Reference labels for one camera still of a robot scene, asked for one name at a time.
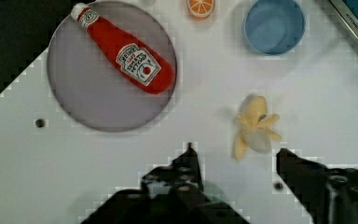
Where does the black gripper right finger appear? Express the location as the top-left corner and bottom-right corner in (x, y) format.
(276, 148), (358, 224)

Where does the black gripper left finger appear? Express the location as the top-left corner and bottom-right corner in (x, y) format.
(81, 144), (250, 224)

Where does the yellow plush peeled banana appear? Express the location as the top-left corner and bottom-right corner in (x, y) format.
(233, 94), (282, 161)

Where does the red plush ketchup bottle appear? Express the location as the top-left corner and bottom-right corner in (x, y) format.
(71, 3), (175, 94)

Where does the grey round plate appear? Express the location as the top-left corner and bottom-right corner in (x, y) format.
(47, 1), (178, 133)

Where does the orange slice toy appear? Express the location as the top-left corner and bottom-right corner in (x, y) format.
(186, 0), (215, 20)

